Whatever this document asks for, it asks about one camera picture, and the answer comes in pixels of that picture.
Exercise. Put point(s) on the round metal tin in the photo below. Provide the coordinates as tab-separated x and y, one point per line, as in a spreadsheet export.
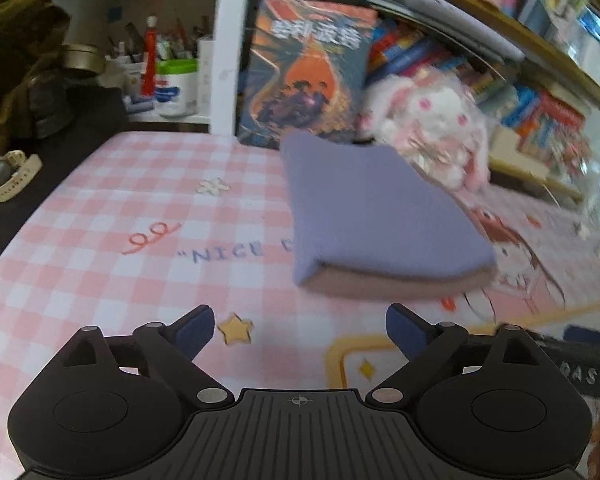
82	58

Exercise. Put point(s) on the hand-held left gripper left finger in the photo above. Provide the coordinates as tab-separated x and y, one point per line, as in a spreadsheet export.
197	331

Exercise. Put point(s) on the pink checked printed table mat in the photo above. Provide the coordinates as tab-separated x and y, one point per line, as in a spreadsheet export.
130	240

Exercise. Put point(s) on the white and pink plush bunny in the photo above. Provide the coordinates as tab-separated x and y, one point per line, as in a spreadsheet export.
430	115

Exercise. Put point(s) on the white wristwatch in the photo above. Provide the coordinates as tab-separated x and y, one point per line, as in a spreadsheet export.
5	176

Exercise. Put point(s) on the white shelf unit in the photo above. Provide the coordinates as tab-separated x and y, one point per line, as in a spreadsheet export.
232	45

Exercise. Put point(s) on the yellow wooden bookshelf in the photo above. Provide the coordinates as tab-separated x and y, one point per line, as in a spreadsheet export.
530	167

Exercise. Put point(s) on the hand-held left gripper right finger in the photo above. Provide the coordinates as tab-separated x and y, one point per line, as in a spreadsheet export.
405	331

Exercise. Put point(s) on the tall white box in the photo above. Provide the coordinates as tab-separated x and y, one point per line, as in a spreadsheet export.
205	75

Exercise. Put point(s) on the grey flat device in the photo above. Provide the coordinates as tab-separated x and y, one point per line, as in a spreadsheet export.
460	20

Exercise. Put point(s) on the dark olive jacket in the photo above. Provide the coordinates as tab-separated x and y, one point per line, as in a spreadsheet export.
15	70

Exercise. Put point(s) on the red-capped bottle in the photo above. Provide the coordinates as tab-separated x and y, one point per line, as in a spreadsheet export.
150	57

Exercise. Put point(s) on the white jar with green lid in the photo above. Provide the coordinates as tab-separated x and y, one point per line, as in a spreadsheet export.
176	89

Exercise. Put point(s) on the row of colourful books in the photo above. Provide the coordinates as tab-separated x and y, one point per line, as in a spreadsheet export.
525	105

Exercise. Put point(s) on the brown and purple sweater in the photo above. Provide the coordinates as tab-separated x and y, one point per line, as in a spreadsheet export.
375	210

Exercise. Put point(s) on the orange illustrated book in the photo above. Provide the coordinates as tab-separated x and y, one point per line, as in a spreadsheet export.
305	70

